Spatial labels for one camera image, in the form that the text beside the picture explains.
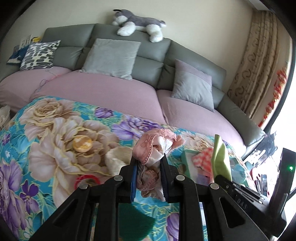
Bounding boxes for black white patterned cushion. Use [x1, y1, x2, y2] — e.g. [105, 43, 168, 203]
[20, 40, 61, 71]

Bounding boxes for pink white zigzag towel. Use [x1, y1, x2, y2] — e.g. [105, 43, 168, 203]
[191, 147, 214, 183]

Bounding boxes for grey sofa with pink cover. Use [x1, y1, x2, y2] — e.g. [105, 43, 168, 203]
[1, 24, 265, 158]

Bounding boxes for purple wipes packet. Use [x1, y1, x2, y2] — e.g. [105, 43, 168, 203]
[197, 174, 211, 186]

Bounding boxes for husky plush toy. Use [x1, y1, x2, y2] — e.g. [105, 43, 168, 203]
[112, 9, 166, 43]

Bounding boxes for red hair ring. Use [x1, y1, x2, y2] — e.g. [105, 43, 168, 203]
[74, 174, 102, 190]

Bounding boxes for pink floral scrunchie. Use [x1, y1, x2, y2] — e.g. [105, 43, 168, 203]
[132, 128, 185, 202]

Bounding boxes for floral blanket table cover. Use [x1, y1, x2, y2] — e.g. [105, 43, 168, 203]
[0, 96, 250, 241]

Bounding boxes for blue face mask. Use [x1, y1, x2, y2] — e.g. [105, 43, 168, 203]
[231, 164, 246, 184]

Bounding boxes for grey cushion left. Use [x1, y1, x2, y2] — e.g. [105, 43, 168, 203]
[81, 38, 141, 80]

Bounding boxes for red hanging decoration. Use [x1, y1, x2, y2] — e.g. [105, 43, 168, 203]
[258, 67, 287, 128]

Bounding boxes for grey purple cushion right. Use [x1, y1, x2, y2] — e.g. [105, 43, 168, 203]
[171, 59, 214, 111]

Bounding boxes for beige patterned curtain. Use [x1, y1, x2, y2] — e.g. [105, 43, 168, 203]
[227, 10, 292, 123]

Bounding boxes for cream lace scrunchie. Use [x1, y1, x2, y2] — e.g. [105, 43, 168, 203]
[105, 146, 132, 176]

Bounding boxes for light green cloth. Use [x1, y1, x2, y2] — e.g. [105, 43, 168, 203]
[211, 135, 232, 181]

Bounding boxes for books beside sofa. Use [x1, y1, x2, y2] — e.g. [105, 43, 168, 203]
[6, 35, 41, 65]

